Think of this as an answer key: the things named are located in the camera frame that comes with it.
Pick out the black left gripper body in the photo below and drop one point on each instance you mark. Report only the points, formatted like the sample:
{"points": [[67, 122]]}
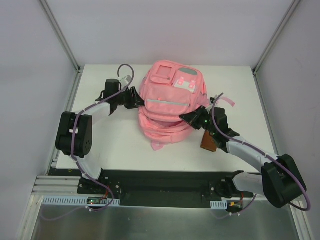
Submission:
{"points": [[131, 97]]}

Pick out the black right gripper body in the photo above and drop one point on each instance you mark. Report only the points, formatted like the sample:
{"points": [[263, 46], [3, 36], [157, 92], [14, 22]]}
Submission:
{"points": [[197, 119]]}

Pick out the brown leather wallet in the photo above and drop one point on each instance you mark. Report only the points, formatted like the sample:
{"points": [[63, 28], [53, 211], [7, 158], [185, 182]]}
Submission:
{"points": [[208, 143]]}

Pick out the pink student backpack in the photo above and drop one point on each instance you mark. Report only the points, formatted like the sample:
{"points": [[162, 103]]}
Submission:
{"points": [[170, 89]]}

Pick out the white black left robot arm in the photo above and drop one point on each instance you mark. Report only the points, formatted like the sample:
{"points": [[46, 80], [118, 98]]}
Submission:
{"points": [[75, 131]]}

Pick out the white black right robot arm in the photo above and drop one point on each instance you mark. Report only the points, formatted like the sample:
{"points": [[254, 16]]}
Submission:
{"points": [[279, 179]]}

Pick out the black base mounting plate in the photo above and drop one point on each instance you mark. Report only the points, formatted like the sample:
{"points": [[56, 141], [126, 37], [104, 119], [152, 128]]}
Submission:
{"points": [[168, 189]]}

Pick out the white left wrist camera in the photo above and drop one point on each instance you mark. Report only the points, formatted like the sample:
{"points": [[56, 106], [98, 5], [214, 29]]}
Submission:
{"points": [[125, 80]]}

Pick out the small white cable duct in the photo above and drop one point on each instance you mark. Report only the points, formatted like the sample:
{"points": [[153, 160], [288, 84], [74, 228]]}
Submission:
{"points": [[219, 205]]}

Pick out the aluminium frame rail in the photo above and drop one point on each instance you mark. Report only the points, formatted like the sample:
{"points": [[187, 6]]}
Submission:
{"points": [[59, 34]]}

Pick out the white slotted cable duct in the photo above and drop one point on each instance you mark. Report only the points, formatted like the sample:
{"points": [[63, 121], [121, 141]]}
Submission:
{"points": [[79, 201]]}

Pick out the right aluminium frame post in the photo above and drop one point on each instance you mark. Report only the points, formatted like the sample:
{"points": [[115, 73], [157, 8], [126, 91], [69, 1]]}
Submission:
{"points": [[277, 33]]}

